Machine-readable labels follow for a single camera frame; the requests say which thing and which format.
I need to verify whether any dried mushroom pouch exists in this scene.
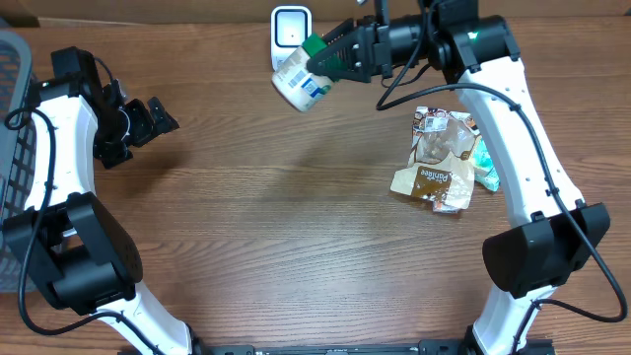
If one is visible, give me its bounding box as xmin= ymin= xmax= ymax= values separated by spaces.
xmin=390 ymin=106 xmax=479 ymax=213

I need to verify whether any green lid jar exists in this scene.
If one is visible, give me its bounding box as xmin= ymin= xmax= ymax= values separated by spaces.
xmin=271 ymin=34 xmax=336 ymax=112

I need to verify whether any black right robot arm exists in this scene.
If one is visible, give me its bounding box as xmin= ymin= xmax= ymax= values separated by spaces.
xmin=307 ymin=0 xmax=610 ymax=354

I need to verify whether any white barcode scanner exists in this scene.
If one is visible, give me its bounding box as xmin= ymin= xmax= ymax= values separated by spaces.
xmin=270 ymin=5 xmax=313 ymax=71

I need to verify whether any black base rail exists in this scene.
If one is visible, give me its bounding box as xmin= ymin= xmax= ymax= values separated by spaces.
xmin=211 ymin=337 xmax=558 ymax=355

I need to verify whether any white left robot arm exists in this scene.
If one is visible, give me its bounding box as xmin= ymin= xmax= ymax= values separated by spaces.
xmin=1 ymin=46 xmax=205 ymax=354

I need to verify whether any green Kleenex tissue pack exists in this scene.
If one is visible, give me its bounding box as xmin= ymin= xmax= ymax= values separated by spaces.
xmin=471 ymin=139 xmax=494 ymax=176

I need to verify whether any dark plastic mesh basket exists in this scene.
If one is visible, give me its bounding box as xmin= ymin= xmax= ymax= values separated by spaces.
xmin=1 ymin=31 xmax=35 ymax=294

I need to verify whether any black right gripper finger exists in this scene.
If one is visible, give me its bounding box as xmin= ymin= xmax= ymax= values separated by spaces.
xmin=305 ymin=29 xmax=371 ymax=83
xmin=322 ymin=18 xmax=355 ymax=45

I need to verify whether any teal wet wipes pack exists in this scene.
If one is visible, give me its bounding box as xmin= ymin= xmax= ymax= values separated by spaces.
xmin=474 ymin=167 xmax=500 ymax=192

